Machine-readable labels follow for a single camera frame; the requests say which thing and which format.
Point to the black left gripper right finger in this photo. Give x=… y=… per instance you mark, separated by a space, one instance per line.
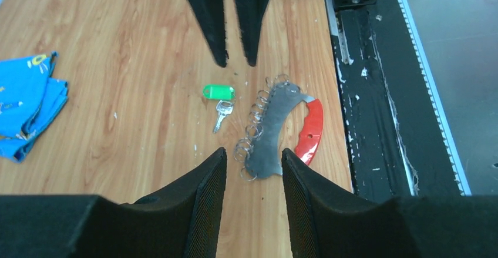
x=326 y=220

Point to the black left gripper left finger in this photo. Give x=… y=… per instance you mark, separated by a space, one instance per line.
x=181 y=219

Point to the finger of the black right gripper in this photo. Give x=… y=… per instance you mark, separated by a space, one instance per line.
x=211 y=20
x=250 y=15

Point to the metal keyring plate with spring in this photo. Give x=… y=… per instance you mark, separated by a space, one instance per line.
x=257 y=151

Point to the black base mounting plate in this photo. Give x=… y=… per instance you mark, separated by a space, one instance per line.
x=398 y=139

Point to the blue folded cloth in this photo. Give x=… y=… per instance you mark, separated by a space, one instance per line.
x=30 y=100

